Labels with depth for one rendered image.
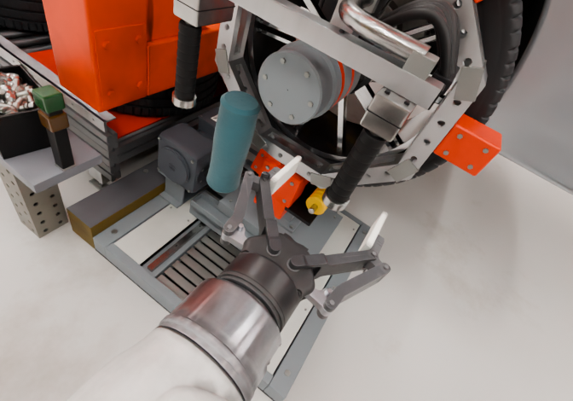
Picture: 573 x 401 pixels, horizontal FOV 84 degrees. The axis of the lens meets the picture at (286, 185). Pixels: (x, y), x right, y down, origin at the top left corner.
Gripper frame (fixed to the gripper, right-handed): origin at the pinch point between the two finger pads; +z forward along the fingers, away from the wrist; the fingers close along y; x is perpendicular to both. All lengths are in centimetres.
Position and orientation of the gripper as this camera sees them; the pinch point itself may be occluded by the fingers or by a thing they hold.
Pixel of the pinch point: (333, 194)
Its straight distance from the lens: 43.0
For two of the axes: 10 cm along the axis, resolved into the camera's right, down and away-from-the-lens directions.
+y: 8.1, 5.5, -2.0
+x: 3.0, -6.8, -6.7
